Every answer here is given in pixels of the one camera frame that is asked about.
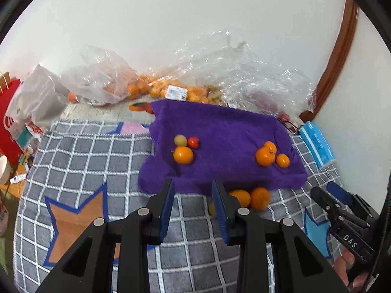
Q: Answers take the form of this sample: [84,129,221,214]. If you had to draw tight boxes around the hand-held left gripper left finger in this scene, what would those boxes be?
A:
[35,178,176,293]

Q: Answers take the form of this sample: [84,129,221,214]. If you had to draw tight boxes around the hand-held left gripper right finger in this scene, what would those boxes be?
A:
[211,179,350,293]

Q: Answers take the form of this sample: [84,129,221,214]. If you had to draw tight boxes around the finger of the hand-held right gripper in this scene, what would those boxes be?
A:
[326,181,355,206]
[311,186,347,220]

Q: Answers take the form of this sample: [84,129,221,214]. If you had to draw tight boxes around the clear bag of red fruits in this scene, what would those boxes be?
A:
[244,88,291,120]

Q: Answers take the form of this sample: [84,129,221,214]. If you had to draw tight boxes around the person's right hand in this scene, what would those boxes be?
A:
[335,247,371,288]

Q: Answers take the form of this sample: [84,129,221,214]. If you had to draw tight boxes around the blue packet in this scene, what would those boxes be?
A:
[297,121,337,169]

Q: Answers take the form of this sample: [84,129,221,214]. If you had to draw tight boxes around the large orange mandarin with stem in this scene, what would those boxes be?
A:
[172,146,194,164]

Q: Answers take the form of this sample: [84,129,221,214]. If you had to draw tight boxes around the purple towel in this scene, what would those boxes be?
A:
[137,98,308,195]

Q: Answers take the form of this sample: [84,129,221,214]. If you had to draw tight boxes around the grey checkered blanket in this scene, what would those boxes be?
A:
[12,118,350,293]

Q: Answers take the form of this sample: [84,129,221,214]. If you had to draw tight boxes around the clear bag of yellow berries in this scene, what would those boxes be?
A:
[204,85,227,105]

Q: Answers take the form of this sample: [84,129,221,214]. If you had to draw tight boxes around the woven mat with mango print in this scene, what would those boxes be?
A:
[65,99,157,126]

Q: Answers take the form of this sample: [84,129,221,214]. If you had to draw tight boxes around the labelled clear bag of kumquats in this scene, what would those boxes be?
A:
[125,73,212,104]

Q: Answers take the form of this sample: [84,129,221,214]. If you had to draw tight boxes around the crumpled clear plastic bag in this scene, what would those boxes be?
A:
[174,30,317,120]

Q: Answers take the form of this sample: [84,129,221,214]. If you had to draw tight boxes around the clear bag of mandarins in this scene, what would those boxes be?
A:
[59,45,139,107]

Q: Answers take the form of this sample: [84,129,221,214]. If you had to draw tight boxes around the red and white packet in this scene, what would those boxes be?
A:
[25,121,44,140]

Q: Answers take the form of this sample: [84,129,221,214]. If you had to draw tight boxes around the white cup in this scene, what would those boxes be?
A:
[0,155,13,184]

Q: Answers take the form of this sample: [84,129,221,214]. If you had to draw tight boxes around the white plastic bag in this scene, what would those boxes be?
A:
[11,63,70,129]

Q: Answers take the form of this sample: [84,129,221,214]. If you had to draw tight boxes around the red paper bag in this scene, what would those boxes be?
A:
[0,71,32,166]

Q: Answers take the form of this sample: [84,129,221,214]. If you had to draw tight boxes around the brown wooden door frame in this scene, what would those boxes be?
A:
[299,0,360,123]

